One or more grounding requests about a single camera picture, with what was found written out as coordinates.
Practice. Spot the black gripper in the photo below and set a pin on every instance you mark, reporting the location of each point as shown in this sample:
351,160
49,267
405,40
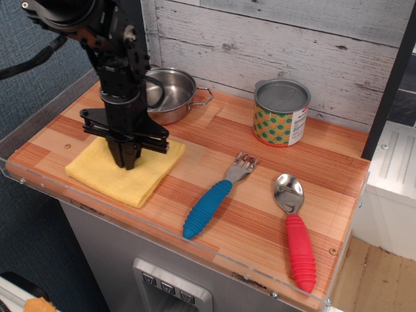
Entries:
125,122

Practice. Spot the yellow cloth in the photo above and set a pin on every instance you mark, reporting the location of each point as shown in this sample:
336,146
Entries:
95,168

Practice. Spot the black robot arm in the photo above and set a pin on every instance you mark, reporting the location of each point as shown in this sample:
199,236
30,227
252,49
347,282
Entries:
109,38

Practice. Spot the clear acrylic table guard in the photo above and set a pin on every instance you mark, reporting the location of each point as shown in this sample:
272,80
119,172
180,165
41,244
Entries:
247,236

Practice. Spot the small steel pot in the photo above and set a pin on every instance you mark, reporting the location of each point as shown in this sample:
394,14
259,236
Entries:
172,101

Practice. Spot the grey cabinet with button panel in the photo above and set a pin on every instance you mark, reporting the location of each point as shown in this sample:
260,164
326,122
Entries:
137,273

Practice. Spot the patterned tin can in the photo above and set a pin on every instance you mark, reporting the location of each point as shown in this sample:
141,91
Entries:
280,111

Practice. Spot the black and yellow object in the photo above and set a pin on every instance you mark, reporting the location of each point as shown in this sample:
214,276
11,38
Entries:
17,291

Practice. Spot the white plastic unit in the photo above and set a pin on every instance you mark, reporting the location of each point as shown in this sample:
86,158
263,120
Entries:
385,216

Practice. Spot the black vertical post left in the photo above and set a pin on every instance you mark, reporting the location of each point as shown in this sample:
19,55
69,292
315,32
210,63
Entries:
139,23

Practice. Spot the black vertical post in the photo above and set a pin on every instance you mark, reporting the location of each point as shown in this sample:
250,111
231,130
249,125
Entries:
393,83
139,23

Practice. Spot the blue handled fork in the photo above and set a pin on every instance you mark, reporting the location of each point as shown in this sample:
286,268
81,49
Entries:
201,214

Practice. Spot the red handled spoon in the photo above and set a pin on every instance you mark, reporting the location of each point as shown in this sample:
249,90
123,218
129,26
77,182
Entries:
289,195

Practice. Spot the black vertical post right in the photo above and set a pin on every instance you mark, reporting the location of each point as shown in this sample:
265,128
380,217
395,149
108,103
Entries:
393,83

